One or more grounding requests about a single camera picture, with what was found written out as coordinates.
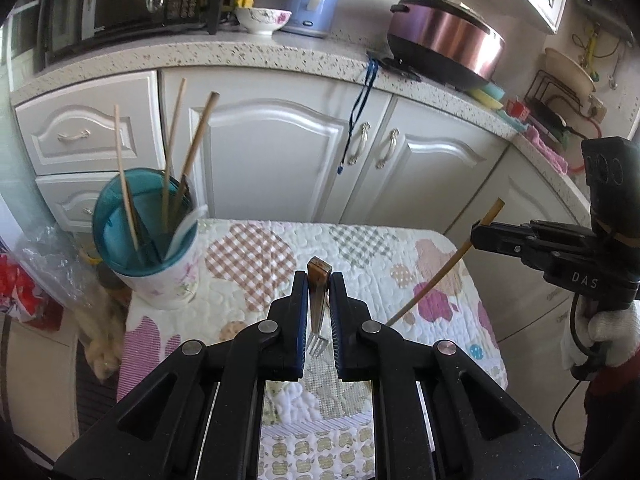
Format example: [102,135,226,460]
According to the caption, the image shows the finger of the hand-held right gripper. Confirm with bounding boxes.
[470,219,598,271]

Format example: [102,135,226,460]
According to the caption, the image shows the pink cloth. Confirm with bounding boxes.
[522,125,570,175]

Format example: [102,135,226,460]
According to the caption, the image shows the dark ribbed floor mat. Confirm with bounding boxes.
[75,330,131,441]

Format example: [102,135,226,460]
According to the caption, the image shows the white floral bowl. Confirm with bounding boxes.
[235,6,293,37]

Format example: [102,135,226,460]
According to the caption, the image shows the clear plastic bag of food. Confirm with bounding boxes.
[20,225,131,386]

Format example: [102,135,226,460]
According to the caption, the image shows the medium white drawer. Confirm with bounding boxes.
[35,172,126,233]

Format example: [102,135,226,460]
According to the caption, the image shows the person's right forearm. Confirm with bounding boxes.
[580,360,640,461]

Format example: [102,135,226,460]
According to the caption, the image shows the quilted patchwork cloth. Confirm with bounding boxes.
[117,217,508,480]

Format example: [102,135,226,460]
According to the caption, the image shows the white corner cabinet door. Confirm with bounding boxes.
[442,152,596,361]

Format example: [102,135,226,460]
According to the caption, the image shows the wooden chopstick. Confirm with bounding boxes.
[161,78,187,233]
[172,91,221,221]
[385,199,506,327]
[114,104,141,253]

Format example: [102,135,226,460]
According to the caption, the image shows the cream basin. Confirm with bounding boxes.
[544,47,598,96]

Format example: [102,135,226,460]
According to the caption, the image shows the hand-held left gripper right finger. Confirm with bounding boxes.
[327,271,581,480]

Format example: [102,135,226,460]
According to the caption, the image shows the black wire dish rack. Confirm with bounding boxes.
[525,70,586,128]

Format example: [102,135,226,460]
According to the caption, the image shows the teal rimmed floral utensil holder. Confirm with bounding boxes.
[91,167,201,309]

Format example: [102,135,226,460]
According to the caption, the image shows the wide white cabinet door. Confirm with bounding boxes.
[159,67,393,226]

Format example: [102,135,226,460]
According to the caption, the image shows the person's right hand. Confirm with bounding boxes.
[560,304,640,370]

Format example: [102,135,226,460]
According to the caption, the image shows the blue lanyard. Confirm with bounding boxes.
[337,51,381,176]

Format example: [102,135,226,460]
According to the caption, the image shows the oil bottle with yellow cap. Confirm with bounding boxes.
[80,242,131,293]

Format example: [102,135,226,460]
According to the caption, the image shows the white plastic spoon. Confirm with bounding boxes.
[167,205,208,261]

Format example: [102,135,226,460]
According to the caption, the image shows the yellow and teal sponges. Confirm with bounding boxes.
[467,82,506,110]

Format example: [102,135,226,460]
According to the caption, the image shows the brown handled metal fork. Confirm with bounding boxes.
[307,256,332,359]

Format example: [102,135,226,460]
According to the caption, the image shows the large white drawer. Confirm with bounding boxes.
[14,71,166,177]

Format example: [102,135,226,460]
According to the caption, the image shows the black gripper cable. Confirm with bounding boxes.
[552,290,593,458]

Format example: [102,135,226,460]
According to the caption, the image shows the red and white bag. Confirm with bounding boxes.
[0,252,66,331]

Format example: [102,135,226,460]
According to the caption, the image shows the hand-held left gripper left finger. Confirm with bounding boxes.
[52,271,310,480]

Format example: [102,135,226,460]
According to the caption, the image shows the purple rice cooker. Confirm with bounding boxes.
[389,0,507,92]

